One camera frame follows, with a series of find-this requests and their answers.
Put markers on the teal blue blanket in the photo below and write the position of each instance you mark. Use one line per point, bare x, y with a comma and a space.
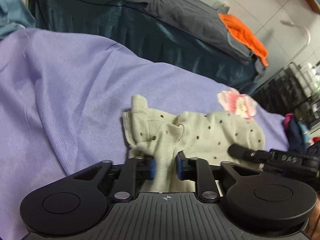
14, 16

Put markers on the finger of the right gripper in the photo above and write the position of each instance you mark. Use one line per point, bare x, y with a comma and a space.
254, 156

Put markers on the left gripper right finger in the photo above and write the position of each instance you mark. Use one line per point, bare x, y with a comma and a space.
186, 167

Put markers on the beige polka dot garment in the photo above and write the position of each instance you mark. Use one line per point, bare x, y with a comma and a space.
208, 136

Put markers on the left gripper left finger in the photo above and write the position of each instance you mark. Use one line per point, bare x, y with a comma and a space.
144, 167

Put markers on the purple floral bed sheet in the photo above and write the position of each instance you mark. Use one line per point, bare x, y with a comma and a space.
62, 99

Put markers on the orange cloth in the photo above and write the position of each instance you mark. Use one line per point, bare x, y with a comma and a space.
241, 32

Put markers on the dark clothes pile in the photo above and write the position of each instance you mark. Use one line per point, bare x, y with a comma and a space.
299, 139

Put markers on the black wire rack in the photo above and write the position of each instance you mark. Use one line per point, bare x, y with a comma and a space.
293, 89

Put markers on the dark teal bed skirt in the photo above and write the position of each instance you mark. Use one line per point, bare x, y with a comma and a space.
132, 26

